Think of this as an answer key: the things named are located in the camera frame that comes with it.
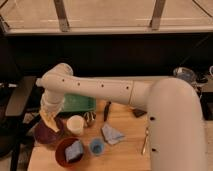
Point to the black chair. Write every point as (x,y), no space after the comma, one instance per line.
(15,103)

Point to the round metal dish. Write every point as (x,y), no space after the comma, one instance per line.
(185,74)

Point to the small metal cup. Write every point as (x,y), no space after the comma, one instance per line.
(89,118)

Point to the small blue cup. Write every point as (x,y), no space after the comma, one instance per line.
(96,146)

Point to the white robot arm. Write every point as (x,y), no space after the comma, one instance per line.
(176,126)

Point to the blue sponge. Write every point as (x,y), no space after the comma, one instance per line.
(74,151)

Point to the white cup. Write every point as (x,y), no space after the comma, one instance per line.
(75,124)

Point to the wooden cutting board table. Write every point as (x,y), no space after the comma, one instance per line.
(124,156)

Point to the green plastic tray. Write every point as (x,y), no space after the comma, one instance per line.
(66,103)

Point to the peeled yellow banana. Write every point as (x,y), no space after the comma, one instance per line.
(49,119)

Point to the silver fork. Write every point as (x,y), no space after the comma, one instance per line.
(145,141)

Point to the light blue cloth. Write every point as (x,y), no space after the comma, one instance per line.
(111,135)

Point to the red bowl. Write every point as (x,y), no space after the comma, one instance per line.
(60,156)

